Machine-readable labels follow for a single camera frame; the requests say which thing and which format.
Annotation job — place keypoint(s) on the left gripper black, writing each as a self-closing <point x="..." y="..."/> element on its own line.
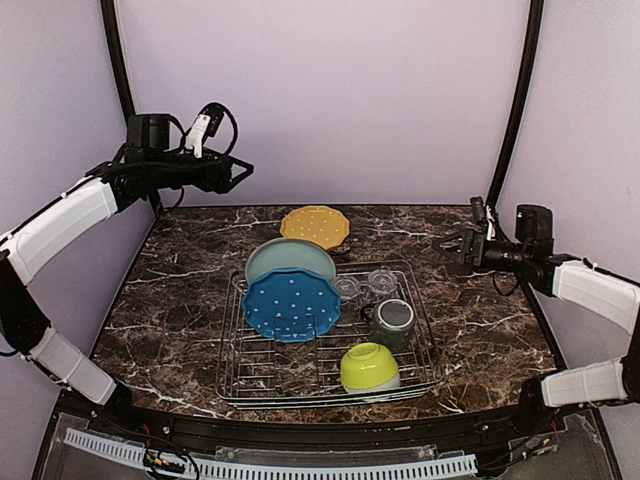
<point x="226" y="172"/>

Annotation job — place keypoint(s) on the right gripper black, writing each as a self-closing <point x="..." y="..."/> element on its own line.
<point x="470" y="250"/>

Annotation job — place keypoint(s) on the light green flower plate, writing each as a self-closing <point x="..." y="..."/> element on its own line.
<point x="289" y="253"/>

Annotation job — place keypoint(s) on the grey mug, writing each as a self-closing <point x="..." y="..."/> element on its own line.
<point x="391" y="323"/>

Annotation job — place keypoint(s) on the yellow dotted plate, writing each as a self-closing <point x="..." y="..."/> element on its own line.
<point x="322" y="225"/>

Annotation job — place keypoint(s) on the blue dotted plate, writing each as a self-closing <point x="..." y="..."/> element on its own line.
<point x="292" y="305"/>

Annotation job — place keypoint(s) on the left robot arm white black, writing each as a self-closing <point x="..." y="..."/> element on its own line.
<point x="157" y="154"/>

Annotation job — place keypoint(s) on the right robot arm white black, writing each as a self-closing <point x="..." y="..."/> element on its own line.
<point x="566" y="277"/>

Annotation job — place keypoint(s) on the clear glass right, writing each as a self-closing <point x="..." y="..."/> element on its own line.
<point x="382" y="281"/>

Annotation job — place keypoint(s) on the clear glass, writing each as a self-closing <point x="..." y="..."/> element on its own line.
<point x="382" y="281"/>
<point x="349" y="288"/>

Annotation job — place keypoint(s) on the clear glass left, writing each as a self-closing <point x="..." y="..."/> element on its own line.
<point x="349" y="288"/>

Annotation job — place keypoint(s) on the lime green bowl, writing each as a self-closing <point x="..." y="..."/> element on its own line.
<point x="369" y="367"/>

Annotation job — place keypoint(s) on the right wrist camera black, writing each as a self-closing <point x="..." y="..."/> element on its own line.
<point x="483" y="216"/>

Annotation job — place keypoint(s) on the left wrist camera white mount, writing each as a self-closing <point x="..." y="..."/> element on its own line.
<point x="206" y="126"/>

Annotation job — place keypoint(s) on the wire dish rack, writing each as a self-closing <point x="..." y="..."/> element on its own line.
<point x="258" y="373"/>

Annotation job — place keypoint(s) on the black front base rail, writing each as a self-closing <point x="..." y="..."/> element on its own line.
<point x="573" y="444"/>

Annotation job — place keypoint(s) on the white slotted cable duct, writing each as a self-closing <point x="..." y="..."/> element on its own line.
<point x="253" y="465"/>

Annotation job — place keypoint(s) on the left black frame post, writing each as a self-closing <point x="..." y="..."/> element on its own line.
<point x="125" y="90"/>

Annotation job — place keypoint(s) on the black frame post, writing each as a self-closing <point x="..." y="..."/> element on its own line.
<point x="525" y="72"/>
<point x="125" y="90"/>

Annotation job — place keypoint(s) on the right black frame post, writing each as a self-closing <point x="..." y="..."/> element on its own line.
<point x="525" y="72"/>

